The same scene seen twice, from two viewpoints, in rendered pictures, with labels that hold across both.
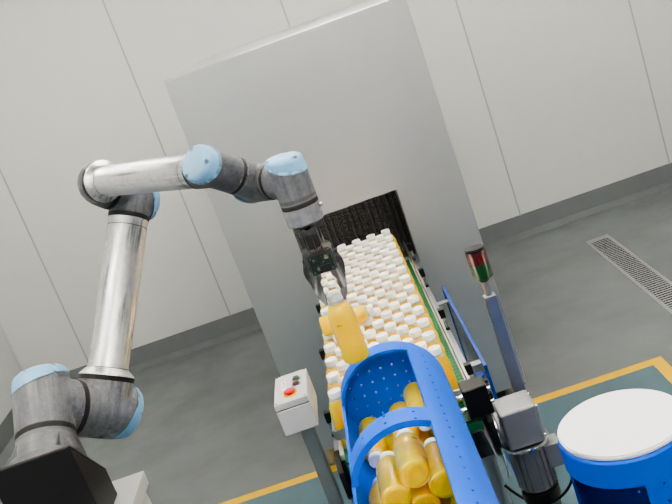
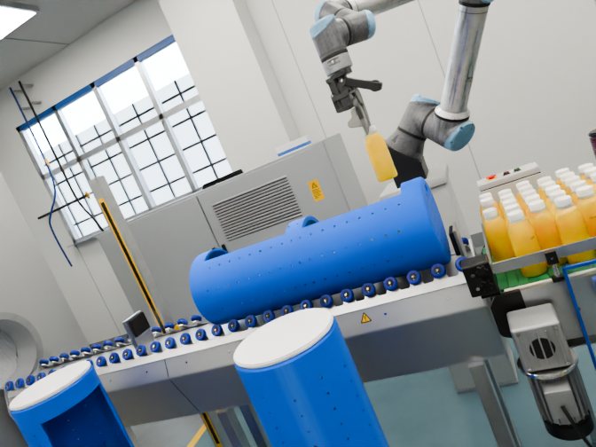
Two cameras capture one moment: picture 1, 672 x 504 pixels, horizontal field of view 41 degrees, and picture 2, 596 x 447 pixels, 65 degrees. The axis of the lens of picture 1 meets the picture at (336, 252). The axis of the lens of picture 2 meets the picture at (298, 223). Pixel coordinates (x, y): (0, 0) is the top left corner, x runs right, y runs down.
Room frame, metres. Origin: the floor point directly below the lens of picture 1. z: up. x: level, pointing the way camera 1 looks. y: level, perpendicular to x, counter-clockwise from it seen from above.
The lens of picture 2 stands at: (2.30, -1.50, 1.46)
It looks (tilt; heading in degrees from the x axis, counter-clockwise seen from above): 8 degrees down; 110
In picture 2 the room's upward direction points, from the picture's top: 23 degrees counter-clockwise
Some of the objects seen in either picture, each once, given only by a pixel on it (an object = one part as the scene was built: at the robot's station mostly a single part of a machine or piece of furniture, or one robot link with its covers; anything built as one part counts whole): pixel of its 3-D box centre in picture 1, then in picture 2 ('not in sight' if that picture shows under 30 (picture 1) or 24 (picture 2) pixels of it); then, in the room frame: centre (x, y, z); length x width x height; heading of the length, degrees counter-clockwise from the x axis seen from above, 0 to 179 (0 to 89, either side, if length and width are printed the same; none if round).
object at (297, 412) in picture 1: (296, 400); (510, 186); (2.44, 0.26, 1.05); 0.20 x 0.10 x 0.10; 177
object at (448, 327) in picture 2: not in sight; (215, 362); (1.18, 0.03, 0.79); 2.17 x 0.29 x 0.34; 177
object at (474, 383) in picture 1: (475, 399); (480, 277); (2.26, -0.22, 0.95); 0.10 x 0.07 x 0.10; 87
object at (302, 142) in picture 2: not in sight; (294, 145); (1.29, 1.80, 1.48); 0.24 x 0.12 x 0.08; 5
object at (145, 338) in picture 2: not in sight; (140, 332); (0.89, 0.04, 1.00); 0.10 x 0.04 x 0.15; 87
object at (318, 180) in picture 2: not in sight; (247, 267); (0.50, 1.88, 0.72); 2.15 x 0.54 x 1.45; 177
